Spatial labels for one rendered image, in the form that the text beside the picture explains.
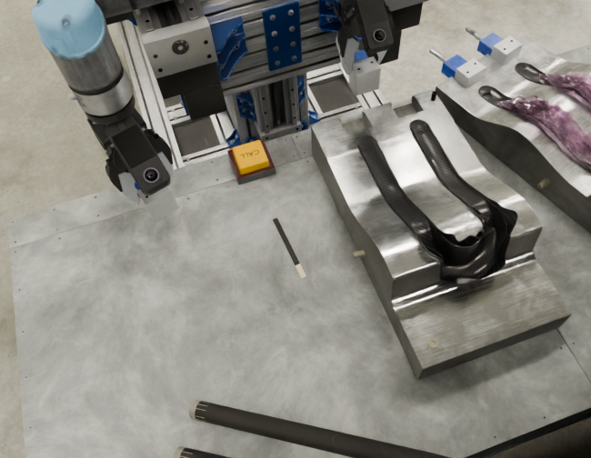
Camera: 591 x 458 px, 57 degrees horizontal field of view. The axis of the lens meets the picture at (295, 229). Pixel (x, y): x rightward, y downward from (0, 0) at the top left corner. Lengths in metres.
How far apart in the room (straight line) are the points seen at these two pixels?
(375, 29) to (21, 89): 2.07
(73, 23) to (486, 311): 0.72
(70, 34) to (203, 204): 0.50
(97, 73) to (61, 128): 1.79
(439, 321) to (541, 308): 0.16
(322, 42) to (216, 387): 0.89
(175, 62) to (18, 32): 1.98
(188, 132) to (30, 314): 1.12
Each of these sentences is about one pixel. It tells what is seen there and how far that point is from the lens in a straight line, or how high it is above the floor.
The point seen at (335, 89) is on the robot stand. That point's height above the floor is 0.21.
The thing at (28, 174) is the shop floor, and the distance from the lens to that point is 2.44.
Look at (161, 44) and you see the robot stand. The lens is 1.16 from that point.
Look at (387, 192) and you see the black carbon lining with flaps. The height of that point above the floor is 0.88.
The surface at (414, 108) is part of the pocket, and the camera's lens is 1.16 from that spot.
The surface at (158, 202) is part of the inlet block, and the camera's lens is 0.94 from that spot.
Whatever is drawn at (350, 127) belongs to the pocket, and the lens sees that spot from 1.11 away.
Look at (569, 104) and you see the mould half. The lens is 1.19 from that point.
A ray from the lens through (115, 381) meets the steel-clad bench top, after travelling 1.00.
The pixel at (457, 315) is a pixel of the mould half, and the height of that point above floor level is 0.86.
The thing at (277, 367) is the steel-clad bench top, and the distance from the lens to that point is 0.94.
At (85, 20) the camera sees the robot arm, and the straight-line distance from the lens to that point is 0.72.
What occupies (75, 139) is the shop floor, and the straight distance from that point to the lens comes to 2.47.
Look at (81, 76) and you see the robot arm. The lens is 0.75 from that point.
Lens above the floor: 1.70
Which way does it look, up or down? 59 degrees down
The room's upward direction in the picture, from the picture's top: 6 degrees counter-clockwise
